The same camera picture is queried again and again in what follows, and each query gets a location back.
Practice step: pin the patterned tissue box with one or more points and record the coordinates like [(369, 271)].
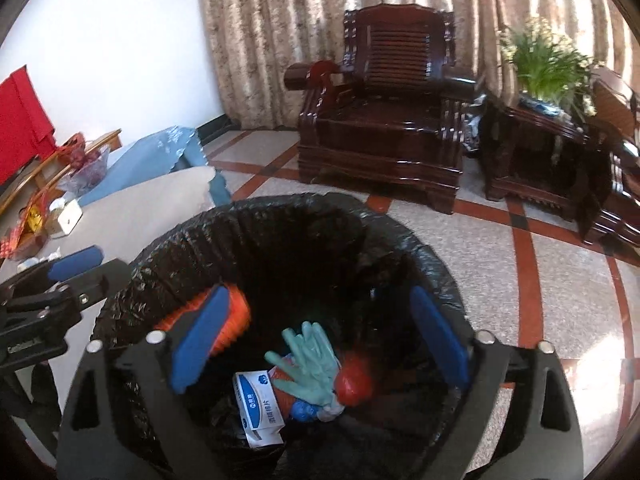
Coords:
[(65, 217)]

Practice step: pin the woven snack basket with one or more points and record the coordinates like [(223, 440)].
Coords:
[(25, 247)]

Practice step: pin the dark wooden slatted armchair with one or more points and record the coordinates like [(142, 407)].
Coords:
[(385, 125)]

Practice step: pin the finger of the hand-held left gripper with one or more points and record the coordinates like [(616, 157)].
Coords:
[(100, 282), (75, 262)]

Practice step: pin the trash bin with black bag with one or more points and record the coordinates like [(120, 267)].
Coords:
[(310, 250)]

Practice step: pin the red woven basket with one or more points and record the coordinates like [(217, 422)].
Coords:
[(72, 147)]

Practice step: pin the blue plastic glove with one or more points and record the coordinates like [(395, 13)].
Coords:
[(302, 410)]

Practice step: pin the white tissue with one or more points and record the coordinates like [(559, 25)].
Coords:
[(332, 411)]

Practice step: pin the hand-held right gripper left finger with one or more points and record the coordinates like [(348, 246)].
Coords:
[(200, 340)]

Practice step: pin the red plastic bag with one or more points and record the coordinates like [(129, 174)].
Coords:
[(355, 380)]

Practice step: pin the dark wooden side table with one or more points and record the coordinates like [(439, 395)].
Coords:
[(540, 160)]

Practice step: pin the white and blue box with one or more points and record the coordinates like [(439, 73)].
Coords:
[(260, 405)]

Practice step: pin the pile of red snack packets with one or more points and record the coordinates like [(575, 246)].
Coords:
[(20, 225)]

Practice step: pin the potted green flowering plant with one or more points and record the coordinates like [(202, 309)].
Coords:
[(545, 65)]

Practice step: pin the grey tablecloth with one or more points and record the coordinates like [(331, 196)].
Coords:
[(150, 210)]

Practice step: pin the red cloth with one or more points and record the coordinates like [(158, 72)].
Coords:
[(25, 120)]

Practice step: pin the green rubber gloves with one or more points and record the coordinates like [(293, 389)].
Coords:
[(307, 360)]

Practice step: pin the orange corrugated paper piece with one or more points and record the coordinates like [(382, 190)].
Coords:
[(239, 317)]

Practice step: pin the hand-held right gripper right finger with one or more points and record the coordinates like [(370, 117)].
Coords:
[(440, 340)]

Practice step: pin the glass fruit bowl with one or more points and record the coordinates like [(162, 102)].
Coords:
[(87, 172)]

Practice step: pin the blue embroidered cloth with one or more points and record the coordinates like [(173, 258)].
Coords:
[(160, 152)]

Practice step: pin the beige floral curtain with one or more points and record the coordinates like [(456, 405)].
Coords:
[(280, 35)]

